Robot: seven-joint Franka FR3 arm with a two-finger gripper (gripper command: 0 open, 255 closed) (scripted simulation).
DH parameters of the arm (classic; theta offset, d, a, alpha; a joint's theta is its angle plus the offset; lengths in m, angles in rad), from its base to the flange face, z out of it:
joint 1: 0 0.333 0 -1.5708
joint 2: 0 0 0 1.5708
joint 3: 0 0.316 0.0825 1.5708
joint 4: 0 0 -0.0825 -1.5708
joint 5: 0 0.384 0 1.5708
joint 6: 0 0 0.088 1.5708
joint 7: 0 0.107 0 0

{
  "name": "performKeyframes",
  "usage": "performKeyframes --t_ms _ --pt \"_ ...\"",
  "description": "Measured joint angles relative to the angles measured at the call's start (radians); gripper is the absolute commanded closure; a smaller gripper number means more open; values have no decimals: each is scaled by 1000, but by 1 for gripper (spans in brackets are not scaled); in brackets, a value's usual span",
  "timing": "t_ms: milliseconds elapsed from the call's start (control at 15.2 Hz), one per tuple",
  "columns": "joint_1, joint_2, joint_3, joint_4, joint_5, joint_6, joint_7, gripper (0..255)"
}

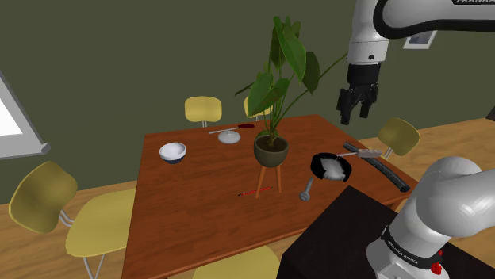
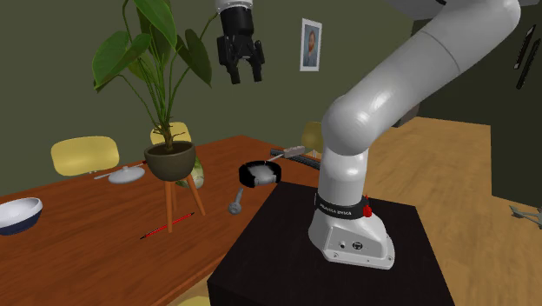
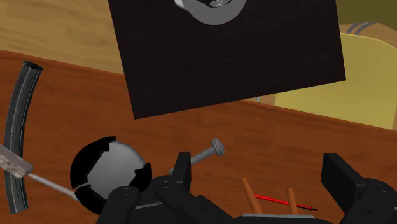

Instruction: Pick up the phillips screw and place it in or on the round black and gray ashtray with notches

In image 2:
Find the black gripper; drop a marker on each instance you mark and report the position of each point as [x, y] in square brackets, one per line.
[237, 29]

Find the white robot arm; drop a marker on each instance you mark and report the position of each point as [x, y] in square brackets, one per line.
[393, 97]

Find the yellow chair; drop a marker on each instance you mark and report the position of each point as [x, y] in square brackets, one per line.
[180, 129]
[312, 136]
[84, 154]

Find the black and white round dish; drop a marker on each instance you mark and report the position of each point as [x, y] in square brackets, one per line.
[259, 173]

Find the pale green vegetable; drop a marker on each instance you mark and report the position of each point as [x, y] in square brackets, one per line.
[197, 176]

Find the potted plant on wooden legs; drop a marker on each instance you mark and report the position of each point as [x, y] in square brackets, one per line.
[169, 163]

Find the grey metal utensil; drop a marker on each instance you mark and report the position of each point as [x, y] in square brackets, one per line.
[235, 206]

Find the white flat lid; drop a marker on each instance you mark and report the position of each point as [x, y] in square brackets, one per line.
[126, 175]

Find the red pen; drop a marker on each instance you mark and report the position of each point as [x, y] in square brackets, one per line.
[167, 225]

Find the black robot stand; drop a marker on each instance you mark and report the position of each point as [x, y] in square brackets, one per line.
[279, 262]

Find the wooden table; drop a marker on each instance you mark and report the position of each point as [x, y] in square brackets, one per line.
[93, 258]

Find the white and blue bowl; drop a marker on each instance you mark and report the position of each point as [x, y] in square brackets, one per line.
[19, 214]

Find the grey angular object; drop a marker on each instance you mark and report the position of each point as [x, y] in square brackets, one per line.
[527, 215]

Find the framed portrait wall picture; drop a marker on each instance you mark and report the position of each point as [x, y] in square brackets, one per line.
[311, 44]

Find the black wall-hung utensil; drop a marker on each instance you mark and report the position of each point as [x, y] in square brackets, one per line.
[529, 63]
[524, 47]

